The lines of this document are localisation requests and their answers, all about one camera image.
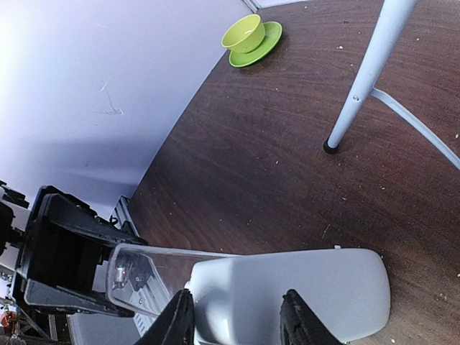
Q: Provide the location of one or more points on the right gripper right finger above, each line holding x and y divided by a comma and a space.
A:
300, 325

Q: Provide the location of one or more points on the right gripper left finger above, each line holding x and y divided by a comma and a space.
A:
175, 324

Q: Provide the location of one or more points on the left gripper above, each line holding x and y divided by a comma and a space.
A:
63, 244

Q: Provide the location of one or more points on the clear metronome front cover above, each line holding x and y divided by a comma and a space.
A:
143, 279

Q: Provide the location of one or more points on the white metronome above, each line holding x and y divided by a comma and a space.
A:
237, 299

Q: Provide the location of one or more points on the white music stand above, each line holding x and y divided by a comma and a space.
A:
393, 18

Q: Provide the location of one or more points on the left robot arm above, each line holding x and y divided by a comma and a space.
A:
15, 212

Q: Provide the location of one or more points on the green saucer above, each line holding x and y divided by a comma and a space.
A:
273, 34

